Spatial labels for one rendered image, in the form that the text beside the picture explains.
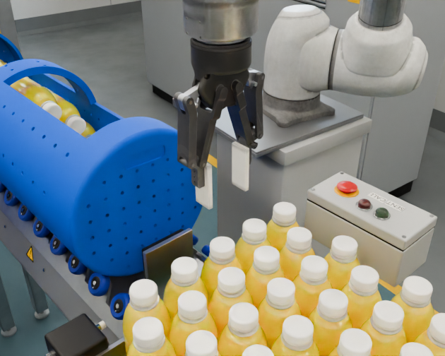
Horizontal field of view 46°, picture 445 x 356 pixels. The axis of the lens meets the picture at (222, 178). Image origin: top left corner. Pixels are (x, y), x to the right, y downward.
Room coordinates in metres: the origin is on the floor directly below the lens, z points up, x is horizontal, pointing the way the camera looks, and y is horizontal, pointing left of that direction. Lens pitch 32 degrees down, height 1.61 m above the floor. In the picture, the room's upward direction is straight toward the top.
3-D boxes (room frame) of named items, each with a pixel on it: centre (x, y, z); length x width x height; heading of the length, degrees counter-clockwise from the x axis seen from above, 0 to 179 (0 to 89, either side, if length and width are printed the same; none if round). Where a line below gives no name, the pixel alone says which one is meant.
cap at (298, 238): (0.65, -0.12, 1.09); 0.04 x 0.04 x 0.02
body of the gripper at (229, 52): (0.63, 0.00, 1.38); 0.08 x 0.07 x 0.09; 131
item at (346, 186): (0.78, -0.22, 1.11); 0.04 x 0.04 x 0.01
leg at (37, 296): (1.53, 0.75, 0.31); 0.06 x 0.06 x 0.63; 42
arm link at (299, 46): (1.32, -0.20, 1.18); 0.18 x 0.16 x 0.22; 71
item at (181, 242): (0.71, 0.10, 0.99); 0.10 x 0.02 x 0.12; 132
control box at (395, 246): (0.75, -0.26, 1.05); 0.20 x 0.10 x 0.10; 42
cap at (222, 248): (0.63, 0.00, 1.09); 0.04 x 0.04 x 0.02
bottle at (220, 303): (0.56, -0.01, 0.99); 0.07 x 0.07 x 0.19
